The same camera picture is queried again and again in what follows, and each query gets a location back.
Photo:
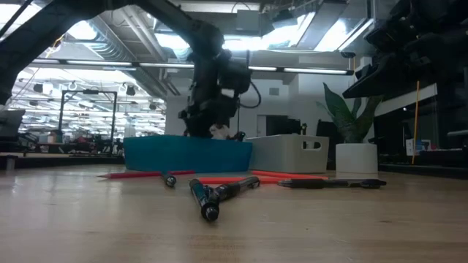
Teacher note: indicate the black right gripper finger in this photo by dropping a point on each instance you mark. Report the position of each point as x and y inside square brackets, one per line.
[363, 71]
[369, 87]

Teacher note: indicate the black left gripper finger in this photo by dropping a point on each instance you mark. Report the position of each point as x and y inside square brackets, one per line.
[201, 128]

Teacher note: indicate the red pencil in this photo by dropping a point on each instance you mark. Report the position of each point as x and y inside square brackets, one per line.
[139, 175]

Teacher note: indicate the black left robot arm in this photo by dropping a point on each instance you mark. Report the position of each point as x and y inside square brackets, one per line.
[36, 29]

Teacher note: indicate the person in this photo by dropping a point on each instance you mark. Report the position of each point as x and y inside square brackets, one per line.
[220, 132]

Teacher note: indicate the blue plastic tray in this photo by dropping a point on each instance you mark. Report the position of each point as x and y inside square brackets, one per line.
[183, 155]

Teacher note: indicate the green succulent plant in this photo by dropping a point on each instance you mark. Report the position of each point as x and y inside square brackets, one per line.
[347, 124]

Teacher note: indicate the white plant pot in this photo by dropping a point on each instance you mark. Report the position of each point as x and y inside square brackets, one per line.
[356, 159]

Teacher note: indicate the black wide monitor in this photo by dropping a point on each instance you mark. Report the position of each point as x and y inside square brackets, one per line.
[283, 126]

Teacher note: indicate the grey plastic bin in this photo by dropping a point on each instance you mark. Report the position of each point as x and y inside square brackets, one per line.
[278, 155]

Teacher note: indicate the long ceiling light bar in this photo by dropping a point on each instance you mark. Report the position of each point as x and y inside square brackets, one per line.
[91, 63]

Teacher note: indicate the dark computer monitor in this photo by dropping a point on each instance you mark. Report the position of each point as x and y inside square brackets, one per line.
[11, 124]

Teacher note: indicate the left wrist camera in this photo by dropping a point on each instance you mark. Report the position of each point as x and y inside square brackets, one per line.
[237, 76]

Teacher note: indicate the black metal gantry frame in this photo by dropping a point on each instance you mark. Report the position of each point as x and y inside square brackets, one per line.
[87, 91]

